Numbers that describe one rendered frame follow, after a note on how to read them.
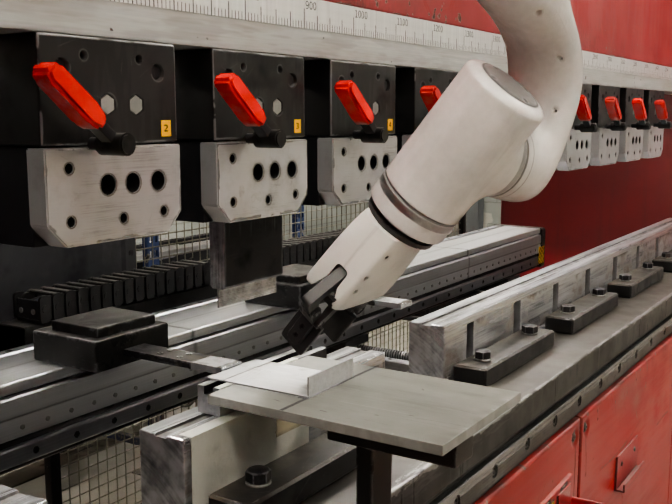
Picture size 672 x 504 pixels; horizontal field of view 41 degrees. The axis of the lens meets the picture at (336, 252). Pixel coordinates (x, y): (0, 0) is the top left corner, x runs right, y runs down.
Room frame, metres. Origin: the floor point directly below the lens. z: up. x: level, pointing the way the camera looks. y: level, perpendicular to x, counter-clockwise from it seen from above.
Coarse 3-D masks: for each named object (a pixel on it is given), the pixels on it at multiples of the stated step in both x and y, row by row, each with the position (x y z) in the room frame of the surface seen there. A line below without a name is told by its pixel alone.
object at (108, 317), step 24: (96, 312) 1.10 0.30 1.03; (120, 312) 1.10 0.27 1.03; (144, 312) 1.10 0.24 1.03; (48, 336) 1.04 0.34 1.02; (72, 336) 1.03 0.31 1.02; (96, 336) 1.02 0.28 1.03; (120, 336) 1.03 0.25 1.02; (144, 336) 1.07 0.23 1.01; (48, 360) 1.05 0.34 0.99; (72, 360) 1.02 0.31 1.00; (96, 360) 1.00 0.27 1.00; (120, 360) 1.03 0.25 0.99; (168, 360) 1.00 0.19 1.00; (192, 360) 0.99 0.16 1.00; (216, 360) 0.99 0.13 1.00
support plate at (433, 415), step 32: (352, 384) 0.91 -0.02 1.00; (384, 384) 0.91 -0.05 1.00; (416, 384) 0.91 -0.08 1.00; (448, 384) 0.91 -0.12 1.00; (288, 416) 0.82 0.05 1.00; (320, 416) 0.81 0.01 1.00; (352, 416) 0.81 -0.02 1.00; (384, 416) 0.81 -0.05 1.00; (416, 416) 0.81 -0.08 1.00; (448, 416) 0.81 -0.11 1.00; (480, 416) 0.81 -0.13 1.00; (416, 448) 0.75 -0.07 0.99; (448, 448) 0.74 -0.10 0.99
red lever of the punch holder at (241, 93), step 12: (216, 84) 0.82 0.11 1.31; (228, 84) 0.82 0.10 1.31; (240, 84) 0.83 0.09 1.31; (228, 96) 0.83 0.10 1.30; (240, 96) 0.83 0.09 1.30; (252, 96) 0.84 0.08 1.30; (240, 108) 0.84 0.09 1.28; (252, 108) 0.84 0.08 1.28; (240, 120) 0.85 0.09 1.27; (252, 120) 0.85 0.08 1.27; (264, 120) 0.86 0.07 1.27; (264, 132) 0.86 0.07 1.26; (276, 132) 0.87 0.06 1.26; (264, 144) 0.87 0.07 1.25; (276, 144) 0.87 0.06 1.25
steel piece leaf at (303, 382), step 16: (256, 368) 0.96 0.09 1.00; (272, 368) 0.96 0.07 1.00; (288, 368) 0.96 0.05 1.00; (304, 368) 0.96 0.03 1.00; (336, 368) 0.91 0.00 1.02; (352, 368) 0.93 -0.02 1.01; (240, 384) 0.91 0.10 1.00; (256, 384) 0.90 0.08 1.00; (272, 384) 0.90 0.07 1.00; (288, 384) 0.90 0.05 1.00; (304, 384) 0.90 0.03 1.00; (320, 384) 0.88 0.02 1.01; (336, 384) 0.91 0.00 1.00
